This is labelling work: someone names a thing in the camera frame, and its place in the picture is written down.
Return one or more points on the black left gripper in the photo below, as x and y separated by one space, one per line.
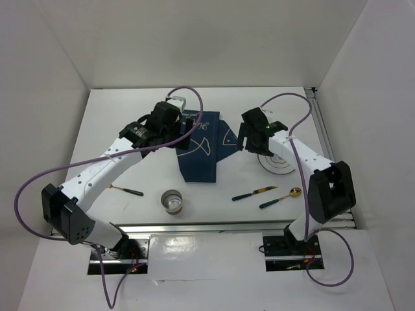
183 144

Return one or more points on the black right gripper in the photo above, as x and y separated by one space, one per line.
244 133

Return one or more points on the dark blue fish placemat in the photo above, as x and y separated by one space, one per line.
211 142

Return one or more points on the white round plate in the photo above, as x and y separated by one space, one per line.
275 165

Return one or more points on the gold knife green handle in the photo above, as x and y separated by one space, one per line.
257 191

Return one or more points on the metal cup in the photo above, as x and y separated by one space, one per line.
171 200

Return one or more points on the gold spoon green handle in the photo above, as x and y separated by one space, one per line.
293 193

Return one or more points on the gold fork green handle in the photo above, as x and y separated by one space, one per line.
130 191

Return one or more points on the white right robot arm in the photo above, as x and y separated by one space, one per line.
328 185

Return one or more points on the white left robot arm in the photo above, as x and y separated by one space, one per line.
65 207

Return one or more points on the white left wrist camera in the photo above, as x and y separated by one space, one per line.
179 102

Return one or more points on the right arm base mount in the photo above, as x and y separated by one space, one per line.
280 257

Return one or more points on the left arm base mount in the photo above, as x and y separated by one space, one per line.
136 260

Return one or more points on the aluminium frame rail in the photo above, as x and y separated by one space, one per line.
108 111

